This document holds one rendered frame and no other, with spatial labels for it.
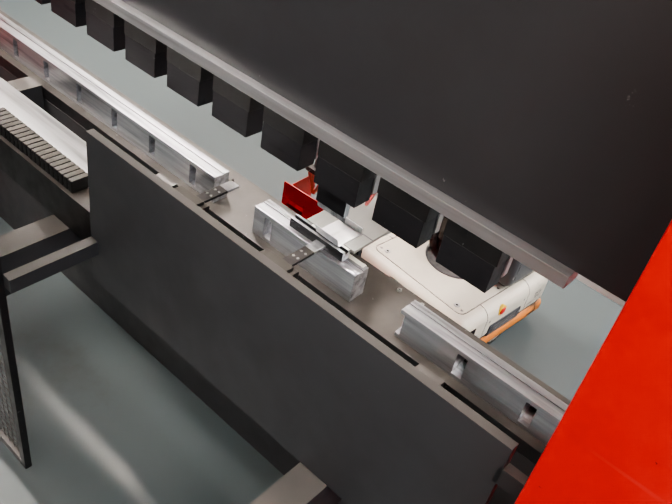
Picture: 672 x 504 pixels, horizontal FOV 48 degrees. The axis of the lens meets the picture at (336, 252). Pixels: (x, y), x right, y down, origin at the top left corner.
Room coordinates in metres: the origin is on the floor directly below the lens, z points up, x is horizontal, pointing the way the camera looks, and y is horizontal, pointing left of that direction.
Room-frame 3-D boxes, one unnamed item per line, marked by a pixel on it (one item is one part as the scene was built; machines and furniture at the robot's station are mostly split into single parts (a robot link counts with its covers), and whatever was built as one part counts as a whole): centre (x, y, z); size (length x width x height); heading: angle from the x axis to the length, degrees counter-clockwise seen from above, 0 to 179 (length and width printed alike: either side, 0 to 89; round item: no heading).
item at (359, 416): (1.09, 0.13, 1.12); 1.13 x 0.02 x 0.44; 56
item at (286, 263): (1.50, 0.12, 1.01); 0.26 x 0.12 x 0.05; 146
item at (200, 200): (1.69, 0.40, 1.01); 0.26 x 0.12 x 0.05; 146
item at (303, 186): (2.12, 0.09, 0.75); 0.20 x 0.16 x 0.18; 58
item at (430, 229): (1.52, -0.15, 1.26); 0.15 x 0.09 x 0.17; 56
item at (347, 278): (1.67, 0.08, 0.92); 0.39 x 0.06 x 0.10; 56
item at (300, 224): (1.66, 0.05, 0.99); 0.20 x 0.03 x 0.03; 56
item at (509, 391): (1.33, -0.42, 0.92); 0.50 x 0.06 x 0.10; 56
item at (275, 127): (1.74, 0.18, 1.26); 0.15 x 0.09 x 0.17; 56
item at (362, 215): (1.77, -0.05, 1.00); 0.26 x 0.18 x 0.01; 146
